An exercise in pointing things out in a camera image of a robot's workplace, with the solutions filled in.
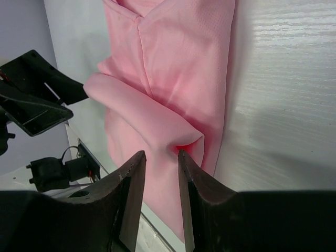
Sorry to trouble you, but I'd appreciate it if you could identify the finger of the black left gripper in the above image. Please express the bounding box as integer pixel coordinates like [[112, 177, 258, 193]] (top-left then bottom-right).
[[1, 93, 73, 137], [1, 50, 88, 105]]

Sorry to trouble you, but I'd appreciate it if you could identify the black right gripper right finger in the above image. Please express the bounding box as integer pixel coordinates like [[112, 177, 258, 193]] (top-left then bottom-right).
[[178, 150, 335, 251]]

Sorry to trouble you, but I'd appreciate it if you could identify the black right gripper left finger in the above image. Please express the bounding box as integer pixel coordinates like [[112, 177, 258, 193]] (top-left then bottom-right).
[[1, 151, 146, 251]]

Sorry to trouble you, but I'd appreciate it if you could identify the pink t shirt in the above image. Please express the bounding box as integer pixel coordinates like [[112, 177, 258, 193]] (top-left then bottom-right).
[[84, 1, 235, 239]]

